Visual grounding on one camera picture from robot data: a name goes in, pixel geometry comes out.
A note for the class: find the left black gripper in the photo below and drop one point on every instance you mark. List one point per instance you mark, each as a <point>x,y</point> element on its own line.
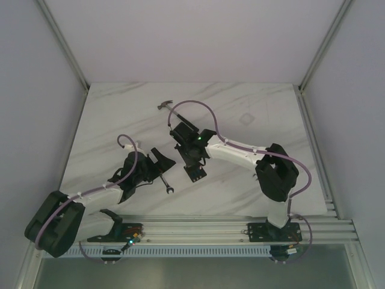
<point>155,164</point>

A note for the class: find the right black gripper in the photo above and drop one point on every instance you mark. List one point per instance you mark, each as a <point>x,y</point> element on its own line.
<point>187,161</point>

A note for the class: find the black fuse box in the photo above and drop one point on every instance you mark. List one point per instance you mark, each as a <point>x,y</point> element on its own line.
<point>195,172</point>

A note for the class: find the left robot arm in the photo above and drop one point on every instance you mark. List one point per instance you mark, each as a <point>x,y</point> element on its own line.
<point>65,219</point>

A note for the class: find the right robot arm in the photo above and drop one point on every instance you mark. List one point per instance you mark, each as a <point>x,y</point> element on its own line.
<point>276,174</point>

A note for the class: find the clear plastic fuse cover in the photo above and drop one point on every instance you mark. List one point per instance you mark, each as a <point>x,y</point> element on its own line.
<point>246,119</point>

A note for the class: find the silver wrench centre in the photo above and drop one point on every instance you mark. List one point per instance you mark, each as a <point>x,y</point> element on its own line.
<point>169,188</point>

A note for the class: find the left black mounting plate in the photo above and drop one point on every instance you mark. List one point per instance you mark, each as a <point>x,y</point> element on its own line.
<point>119,234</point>

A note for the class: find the black mounting plate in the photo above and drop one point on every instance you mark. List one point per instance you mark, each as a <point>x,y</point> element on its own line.
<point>266,232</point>
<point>119,234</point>

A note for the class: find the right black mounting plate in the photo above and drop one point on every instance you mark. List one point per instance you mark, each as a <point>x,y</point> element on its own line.
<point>266,232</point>

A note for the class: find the claw hammer black handle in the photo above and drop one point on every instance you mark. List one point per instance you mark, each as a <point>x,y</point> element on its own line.
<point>166,104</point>

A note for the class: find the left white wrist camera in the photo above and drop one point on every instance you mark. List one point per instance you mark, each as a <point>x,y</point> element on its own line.
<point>132,147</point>

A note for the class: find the grey slotted cable duct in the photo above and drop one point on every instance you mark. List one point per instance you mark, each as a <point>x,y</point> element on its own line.
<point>109,253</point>

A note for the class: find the right aluminium frame post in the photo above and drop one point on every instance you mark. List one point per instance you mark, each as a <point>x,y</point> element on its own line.
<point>326,43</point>

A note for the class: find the aluminium rail base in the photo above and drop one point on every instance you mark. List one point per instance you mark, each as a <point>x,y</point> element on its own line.
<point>173,230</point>

